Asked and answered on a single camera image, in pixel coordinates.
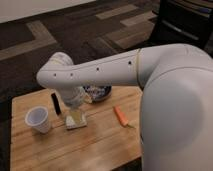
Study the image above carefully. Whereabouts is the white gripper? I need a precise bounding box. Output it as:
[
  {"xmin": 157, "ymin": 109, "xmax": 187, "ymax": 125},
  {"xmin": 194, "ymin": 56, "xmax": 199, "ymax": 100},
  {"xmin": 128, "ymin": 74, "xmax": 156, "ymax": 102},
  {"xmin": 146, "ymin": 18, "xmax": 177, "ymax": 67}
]
[{"xmin": 60, "ymin": 87, "xmax": 92, "ymax": 122}]

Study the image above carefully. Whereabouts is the white sponge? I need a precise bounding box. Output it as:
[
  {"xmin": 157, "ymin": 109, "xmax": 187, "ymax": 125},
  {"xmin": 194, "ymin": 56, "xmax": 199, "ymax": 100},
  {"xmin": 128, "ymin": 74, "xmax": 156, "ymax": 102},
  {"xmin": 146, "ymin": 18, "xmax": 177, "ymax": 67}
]
[{"xmin": 65, "ymin": 114, "xmax": 87, "ymax": 130}]

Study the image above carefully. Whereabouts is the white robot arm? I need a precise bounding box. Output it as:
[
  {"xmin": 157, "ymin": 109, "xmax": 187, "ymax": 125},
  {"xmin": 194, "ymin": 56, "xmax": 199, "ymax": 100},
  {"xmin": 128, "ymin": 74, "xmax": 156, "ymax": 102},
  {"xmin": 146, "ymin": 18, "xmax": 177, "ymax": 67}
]
[{"xmin": 36, "ymin": 43, "xmax": 213, "ymax": 171}]

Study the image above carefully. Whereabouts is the dark blue bowl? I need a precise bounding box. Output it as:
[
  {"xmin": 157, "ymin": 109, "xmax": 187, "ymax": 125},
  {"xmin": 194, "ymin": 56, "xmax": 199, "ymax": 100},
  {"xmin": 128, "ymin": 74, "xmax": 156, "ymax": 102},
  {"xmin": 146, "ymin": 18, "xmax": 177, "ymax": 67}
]
[{"xmin": 84, "ymin": 86, "xmax": 112, "ymax": 103}]

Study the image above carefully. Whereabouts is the black marker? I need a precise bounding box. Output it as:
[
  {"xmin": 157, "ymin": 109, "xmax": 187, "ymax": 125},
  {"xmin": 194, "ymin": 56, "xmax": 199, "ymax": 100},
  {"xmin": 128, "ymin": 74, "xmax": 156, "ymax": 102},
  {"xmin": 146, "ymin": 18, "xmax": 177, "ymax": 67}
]
[{"xmin": 51, "ymin": 93, "xmax": 61, "ymax": 115}]

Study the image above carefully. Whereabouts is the orange carrot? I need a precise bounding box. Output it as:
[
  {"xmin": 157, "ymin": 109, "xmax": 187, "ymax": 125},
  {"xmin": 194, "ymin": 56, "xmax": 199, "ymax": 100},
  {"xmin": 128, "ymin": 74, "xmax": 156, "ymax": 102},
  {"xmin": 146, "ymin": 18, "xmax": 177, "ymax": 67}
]
[{"xmin": 113, "ymin": 106, "xmax": 132, "ymax": 128}]

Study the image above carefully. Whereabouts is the white plastic cup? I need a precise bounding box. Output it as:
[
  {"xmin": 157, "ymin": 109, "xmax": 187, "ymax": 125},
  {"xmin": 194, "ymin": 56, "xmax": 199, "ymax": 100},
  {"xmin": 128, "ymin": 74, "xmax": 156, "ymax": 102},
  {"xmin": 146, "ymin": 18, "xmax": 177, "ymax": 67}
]
[{"xmin": 25, "ymin": 106, "xmax": 51, "ymax": 134}]

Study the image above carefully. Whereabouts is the black chair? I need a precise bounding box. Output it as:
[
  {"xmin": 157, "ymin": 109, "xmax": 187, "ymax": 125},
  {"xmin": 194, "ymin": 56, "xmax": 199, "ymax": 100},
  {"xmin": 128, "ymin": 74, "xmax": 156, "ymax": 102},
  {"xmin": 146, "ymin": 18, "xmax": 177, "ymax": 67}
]
[{"xmin": 149, "ymin": 0, "xmax": 213, "ymax": 49}]

